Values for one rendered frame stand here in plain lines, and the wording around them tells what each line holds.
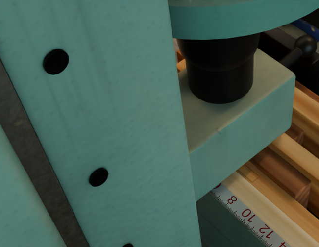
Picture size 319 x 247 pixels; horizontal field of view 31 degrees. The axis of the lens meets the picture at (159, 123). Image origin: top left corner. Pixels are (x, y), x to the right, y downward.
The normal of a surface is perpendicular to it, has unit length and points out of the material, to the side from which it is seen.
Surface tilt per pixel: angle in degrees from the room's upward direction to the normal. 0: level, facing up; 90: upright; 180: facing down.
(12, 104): 90
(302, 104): 0
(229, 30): 90
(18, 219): 90
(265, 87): 0
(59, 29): 90
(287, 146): 0
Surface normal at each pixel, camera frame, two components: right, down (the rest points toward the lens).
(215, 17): -0.04, 0.79
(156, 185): 0.62, 0.56
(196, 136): -0.12, -0.61
